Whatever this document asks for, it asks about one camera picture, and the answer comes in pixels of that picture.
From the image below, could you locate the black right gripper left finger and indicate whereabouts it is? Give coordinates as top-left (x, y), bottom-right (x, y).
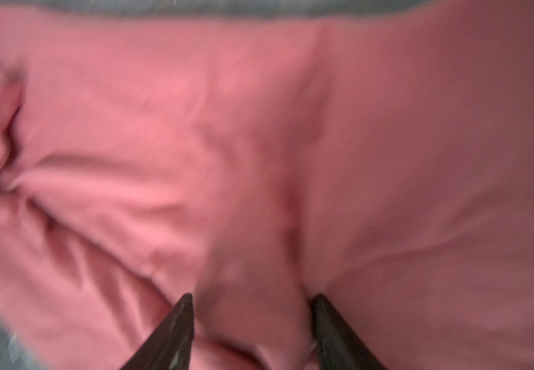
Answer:
top-left (120, 293), bottom-right (194, 370)

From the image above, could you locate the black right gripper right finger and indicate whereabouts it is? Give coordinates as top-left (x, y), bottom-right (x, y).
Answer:
top-left (311, 294), bottom-right (387, 370)

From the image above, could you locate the pink-red t-shirt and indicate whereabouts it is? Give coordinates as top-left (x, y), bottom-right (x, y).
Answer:
top-left (0, 1), bottom-right (534, 369)

